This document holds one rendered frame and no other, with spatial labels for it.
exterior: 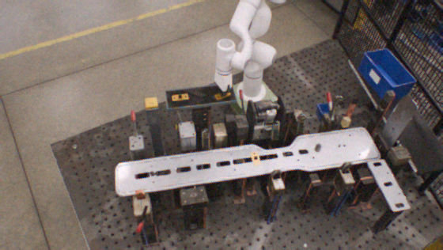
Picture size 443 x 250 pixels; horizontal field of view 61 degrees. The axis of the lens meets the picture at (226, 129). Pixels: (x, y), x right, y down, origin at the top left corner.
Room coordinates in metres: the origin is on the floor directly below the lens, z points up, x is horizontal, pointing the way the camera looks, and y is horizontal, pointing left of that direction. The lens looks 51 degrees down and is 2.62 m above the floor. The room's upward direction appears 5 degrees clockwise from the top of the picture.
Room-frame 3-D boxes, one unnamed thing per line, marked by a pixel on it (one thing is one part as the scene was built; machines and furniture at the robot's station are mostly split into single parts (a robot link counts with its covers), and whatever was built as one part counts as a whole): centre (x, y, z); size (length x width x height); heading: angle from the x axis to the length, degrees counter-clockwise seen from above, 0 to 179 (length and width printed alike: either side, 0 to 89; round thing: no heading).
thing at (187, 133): (1.18, 0.20, 0.90); 0.13 x 0.10 x 0.41; 16
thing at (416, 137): (1.55, -0.98, 1.02); 0.90 x 0.22 x 0.03; 16
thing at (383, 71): (1.73, -0.93, 1.10); 0.30 x 0.17 x 0.13; 22
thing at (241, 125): (1.29, -0.08, 0.89); 0.13 x 0.11 x 0.38; 16
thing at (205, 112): (1.37, 0.15, 0.92); 0.10 x 0.08 x 0.45; 106
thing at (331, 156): (1.10, -0.15, 1.00); 1.38 x 0.22 x 0.02; 106
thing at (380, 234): (0.91, -0.86, 0.84); 0.11 x 0.06 x 0.29; 16
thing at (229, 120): (1.29, -0.02, 0.90); 0.05 x 0.05 x 0.40; 16
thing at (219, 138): (1.22, 0.03, 0.89); 0.13 x 0.11 x 0.38; 16
